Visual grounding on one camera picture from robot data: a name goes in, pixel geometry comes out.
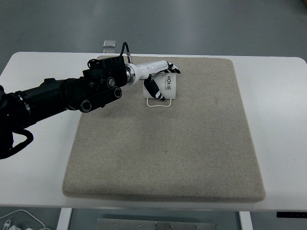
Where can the white table leg left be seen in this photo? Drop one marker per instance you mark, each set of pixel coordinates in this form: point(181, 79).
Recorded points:
point(64, 219)

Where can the white table leg right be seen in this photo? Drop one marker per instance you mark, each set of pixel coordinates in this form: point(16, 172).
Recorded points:
point(245, 220)

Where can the white table leg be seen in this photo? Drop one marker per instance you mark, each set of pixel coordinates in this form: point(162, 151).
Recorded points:
point(245, 220)
point(64, 219)

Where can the black table control panel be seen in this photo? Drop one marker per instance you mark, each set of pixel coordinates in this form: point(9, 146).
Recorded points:
point(292, 215)

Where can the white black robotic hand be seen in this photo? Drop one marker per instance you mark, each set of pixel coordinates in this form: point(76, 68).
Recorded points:
point(143, 71)

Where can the white HOME mug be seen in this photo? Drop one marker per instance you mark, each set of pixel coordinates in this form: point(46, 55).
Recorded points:
point(159, 90)

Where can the beige felt mat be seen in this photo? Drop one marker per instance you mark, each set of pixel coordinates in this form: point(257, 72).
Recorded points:
point(197, 150)

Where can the lower metal floor plate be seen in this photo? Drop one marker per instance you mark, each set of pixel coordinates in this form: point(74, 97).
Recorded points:
point(109, 51)

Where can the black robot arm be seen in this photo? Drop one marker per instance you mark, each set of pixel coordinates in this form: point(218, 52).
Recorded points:
point(100, 85)

